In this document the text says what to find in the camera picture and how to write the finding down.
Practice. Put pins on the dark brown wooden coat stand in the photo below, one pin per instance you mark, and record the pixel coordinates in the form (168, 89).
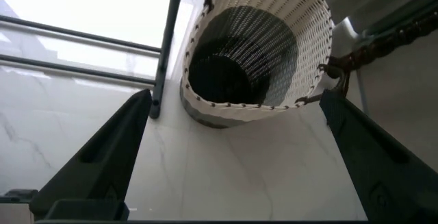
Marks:
(393, 39)

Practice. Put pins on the white laundry basket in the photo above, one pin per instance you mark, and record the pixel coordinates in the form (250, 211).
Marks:
(308, 28)

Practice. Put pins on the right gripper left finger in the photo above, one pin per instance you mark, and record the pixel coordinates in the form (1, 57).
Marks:
(102, 169)

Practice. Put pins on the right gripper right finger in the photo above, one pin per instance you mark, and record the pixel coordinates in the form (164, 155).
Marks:
(376, 169)

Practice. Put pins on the black clothes rack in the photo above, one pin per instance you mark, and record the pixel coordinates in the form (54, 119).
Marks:
(164, 46)

